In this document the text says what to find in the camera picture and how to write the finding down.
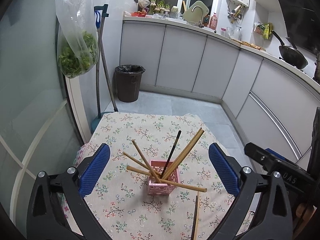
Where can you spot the black wok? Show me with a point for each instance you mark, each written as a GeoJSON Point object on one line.
{"type": "Point", "coordinates": [291, 55]}

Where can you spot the black range hood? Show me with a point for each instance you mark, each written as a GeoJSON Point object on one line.
{"type": "Point", "coordinates": [302, 24]}

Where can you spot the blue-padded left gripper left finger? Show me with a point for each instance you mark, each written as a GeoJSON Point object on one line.
{"type": "Point", "coordinates": [46, 218]}

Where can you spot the plastic bag of greens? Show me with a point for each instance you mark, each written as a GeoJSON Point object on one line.
{"type": "Point", "coordinates": [77, 42]}

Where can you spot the red tray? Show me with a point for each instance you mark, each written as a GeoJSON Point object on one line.
{"type": "Point", "coordinates": [138, 14]}

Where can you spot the yellow green snack bags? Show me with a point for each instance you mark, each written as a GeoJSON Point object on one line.
{"type": "Point", "coordinates": [265, 30]}

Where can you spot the green cutting board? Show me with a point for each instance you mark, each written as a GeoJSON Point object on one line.
{"type": "Point", "coordinates": [196, 12]}

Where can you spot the floral tablecloth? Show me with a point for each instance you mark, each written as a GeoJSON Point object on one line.
{"type": "Point", "coordinates": [127, 200]}

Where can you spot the potted green sprouts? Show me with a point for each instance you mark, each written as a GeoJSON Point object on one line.
{"type": "Point", "coordinates": [159, 7]}

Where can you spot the pink detergent bottle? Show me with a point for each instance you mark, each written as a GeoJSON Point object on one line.
{"type": "Point", "coordinates": [213, 22]}

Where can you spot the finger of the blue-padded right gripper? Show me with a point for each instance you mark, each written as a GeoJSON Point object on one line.
{"type": "Point", "coordinates": [295, 178]}
{"type": "Point", "coordinates": [275, 154]}

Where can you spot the black trash bin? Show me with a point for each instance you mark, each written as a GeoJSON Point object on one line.
{"type": "Point", "coordinates": [128, 80]}

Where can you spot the black chopstick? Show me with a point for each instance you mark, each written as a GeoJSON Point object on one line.
{"type": "Point", "coordinates": [171, 153]}
{"type": "Point", "coordinates": [195, 219]}

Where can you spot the mop with blue handle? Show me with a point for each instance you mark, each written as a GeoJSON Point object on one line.
{"type": "Point", "coordinates": [101, 14]}

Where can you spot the person's right hand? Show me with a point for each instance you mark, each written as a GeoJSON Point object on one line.
{"type": "Point", "coordinates": [304, 213]}

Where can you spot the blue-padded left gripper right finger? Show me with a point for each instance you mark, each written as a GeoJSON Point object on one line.
{"type": "Point", "coordinates": [272, 219]}

